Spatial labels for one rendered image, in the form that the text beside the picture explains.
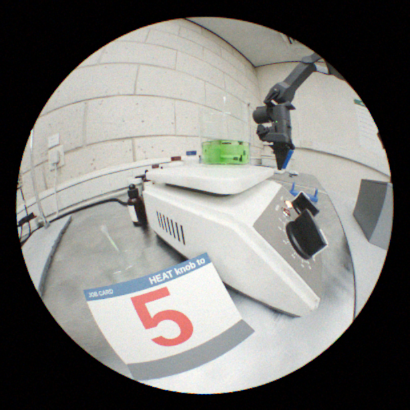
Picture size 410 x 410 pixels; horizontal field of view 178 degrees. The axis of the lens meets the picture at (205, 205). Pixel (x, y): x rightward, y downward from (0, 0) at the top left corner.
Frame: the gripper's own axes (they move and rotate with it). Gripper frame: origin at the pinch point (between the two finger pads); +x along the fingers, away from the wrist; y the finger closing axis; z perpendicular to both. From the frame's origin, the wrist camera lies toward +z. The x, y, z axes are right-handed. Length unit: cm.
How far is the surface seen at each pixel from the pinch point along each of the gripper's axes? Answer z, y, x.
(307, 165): -11, -115, 2
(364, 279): -21.6, 27.9, 9.9
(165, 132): 49, 13, -13
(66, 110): 50, 62, -31
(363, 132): -84, -114, -53
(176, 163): 29.9, 18.8, 2.4
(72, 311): 0, 51, 10
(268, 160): 28, -76, 3
